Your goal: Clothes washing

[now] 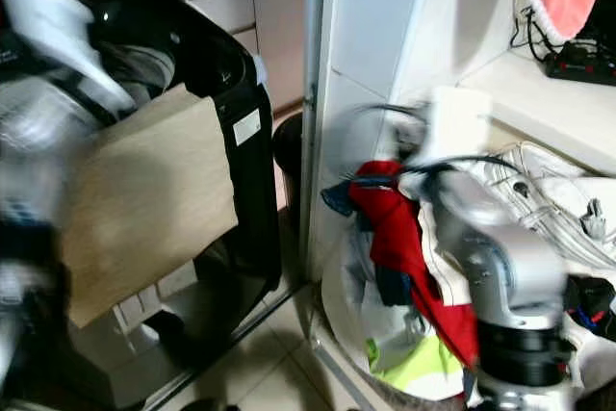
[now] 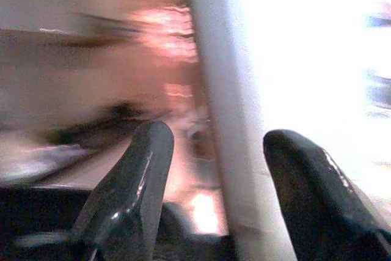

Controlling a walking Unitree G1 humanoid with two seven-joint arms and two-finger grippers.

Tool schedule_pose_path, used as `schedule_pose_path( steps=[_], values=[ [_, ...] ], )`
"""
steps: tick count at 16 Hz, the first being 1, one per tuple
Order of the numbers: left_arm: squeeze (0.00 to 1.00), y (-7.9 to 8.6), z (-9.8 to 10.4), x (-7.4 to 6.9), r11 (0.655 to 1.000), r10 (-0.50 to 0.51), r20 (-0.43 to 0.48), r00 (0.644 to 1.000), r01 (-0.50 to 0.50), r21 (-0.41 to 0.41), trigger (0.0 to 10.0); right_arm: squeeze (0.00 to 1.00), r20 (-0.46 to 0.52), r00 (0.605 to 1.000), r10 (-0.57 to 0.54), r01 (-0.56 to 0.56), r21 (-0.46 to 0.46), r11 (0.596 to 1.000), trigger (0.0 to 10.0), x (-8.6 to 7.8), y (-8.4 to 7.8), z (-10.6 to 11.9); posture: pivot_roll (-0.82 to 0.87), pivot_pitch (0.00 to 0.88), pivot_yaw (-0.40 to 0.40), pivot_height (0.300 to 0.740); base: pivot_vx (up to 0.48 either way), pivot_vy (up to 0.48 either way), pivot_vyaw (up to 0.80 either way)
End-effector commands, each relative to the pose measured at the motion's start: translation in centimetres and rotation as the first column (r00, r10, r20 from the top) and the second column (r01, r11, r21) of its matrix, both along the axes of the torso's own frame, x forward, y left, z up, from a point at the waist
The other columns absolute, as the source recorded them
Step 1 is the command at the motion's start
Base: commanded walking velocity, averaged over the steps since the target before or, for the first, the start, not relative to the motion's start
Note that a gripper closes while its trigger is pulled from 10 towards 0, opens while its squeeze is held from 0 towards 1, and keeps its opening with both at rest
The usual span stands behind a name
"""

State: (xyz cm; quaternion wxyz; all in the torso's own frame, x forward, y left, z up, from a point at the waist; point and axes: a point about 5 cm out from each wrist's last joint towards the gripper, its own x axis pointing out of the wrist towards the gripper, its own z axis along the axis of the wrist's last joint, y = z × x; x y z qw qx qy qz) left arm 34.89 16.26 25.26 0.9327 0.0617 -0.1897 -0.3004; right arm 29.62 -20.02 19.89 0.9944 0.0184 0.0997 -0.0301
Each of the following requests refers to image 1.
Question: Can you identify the white garment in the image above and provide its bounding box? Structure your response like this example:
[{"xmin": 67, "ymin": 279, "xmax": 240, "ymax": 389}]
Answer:
[{"xmin": 1, "ymin": 0, "xmax": 138, "ymax": 116}]

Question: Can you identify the navy blue garment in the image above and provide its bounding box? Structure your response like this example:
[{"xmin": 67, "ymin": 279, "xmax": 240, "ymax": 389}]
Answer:
[{"xmin": 321, "ymin": 181, "xmax": 357, "ymax": 218}]

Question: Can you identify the red garment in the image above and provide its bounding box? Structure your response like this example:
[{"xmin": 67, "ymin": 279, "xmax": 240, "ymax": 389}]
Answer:
[{"xmin": 348, "ymin": 160, "xmax": 483, "ymax": 370}]

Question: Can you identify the cream garment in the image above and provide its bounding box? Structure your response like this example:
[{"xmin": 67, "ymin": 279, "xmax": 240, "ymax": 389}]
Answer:
[{"xmin": 412, "ymin": 176, "xmax": 473, "ymax": 308}]

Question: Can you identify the black round bin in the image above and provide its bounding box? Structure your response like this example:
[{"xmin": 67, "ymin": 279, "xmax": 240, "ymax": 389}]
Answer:
[{"xmin": 273, "ymin": 111, "xmax": 305, "ymax": 181}]

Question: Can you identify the white laundry basket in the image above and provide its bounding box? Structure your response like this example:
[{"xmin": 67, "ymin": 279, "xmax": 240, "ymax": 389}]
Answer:
[{"xmin": 321, "ymin": 178, "xmax": 484, "ymax": 406}]

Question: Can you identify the white washer label sticker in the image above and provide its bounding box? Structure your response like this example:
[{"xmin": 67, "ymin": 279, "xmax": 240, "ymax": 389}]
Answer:
[{"xmin": 233, "ymin": 108, "xmax": 264, "ymax": 147}]

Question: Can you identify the beige kitchen cabinet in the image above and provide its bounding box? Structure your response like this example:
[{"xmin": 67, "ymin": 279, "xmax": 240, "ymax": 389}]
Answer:
[{"xmin": 181, "ymin": 0, "xmax": 311, "ymax": 116}]

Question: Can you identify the black power strip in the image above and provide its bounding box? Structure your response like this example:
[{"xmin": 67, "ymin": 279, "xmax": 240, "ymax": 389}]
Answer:
[{"xmin": 543, "ymin": 39, "xmax": 616, "ymax": 87}]

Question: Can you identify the neon yellow garment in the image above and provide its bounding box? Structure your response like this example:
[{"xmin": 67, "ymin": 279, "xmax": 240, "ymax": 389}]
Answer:
[{"xmin": 366, "ymin": 334, "xmax": 465, "ymax": 391}]

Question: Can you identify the beige cloth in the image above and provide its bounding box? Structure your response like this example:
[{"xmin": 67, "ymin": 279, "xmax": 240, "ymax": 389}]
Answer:
[{"xmin": 56, "ymin": 83, "xmax": 241, "ymax": 331}]

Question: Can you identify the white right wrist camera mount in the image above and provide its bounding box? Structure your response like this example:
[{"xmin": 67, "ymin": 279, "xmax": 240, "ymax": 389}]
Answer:
[{"xmin": 408, "ymin": 85, "xmax": 494, "ymax": 177}]

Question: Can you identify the white wire rack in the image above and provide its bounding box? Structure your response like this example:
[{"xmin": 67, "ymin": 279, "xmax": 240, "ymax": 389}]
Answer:
[{"xmin": 479, "ymin": 140, "xmax": 616, "ymax": 273}]

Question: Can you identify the black power cable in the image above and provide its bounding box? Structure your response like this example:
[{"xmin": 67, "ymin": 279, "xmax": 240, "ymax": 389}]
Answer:
[{"xmin": 508, "ymin": 5, "xmax": 567, "ymax": 64}]

